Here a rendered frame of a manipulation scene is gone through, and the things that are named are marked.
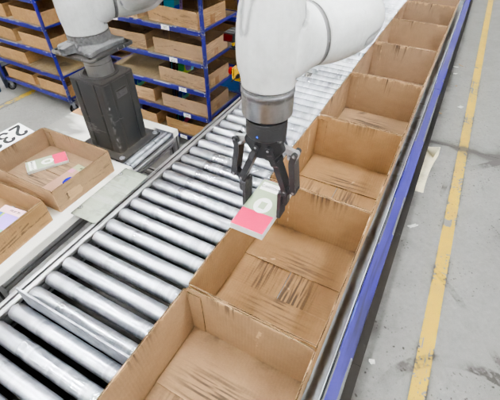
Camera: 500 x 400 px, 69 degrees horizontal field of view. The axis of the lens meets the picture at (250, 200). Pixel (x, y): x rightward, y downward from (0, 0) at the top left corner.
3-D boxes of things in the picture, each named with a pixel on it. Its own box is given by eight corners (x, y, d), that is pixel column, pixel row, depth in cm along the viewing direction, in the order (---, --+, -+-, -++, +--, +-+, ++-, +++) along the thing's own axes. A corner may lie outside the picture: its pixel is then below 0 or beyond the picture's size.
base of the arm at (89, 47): (48, 52, 134) (40, 37, 130) (94, 32, 147) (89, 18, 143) (81, 63, 127) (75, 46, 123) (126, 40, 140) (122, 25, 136)
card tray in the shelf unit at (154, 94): (115, 90, 292) (112, 78, 285) (140, 75, 312) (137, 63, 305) (155, 101, 278) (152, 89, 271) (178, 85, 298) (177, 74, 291)
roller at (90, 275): (73, 260, 124) (67, 251, 120) (200, 328, 106) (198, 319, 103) (61, 271, 121) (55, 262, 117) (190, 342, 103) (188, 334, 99)
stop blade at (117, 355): (29, 303, 110) (17, 286, 104) (149, 378, 94) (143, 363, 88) (28, 305, 109) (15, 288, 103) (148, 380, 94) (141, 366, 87)
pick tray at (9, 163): (51, 145, 165) (43, 126, 158) (115, 170, 152) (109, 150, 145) (-6, 181, 146) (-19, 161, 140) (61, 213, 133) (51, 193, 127)
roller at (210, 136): (208, 137, 178) (207, 128, 175) (307, 169, 160) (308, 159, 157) (202, 143, 175) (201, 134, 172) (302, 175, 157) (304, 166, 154)
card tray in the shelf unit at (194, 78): (159, 78, 262) (157, 65, 255) (186, 63, 281) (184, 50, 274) (205, 91, 247) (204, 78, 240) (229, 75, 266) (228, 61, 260)
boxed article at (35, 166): (69, 163, 154) (68, 159, 153) (28, 175, 148) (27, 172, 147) (66, 154, 159) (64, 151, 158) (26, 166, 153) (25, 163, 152)
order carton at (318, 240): (266, 219, 113) (268, 177, 101) (359, 255, 103) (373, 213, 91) (194, 324, 88) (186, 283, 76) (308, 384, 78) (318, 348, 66)
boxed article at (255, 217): (229, 227, 76) (229, 221, 75) (263, 183, 87) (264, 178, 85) (262, 240, 74) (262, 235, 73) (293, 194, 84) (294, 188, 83)
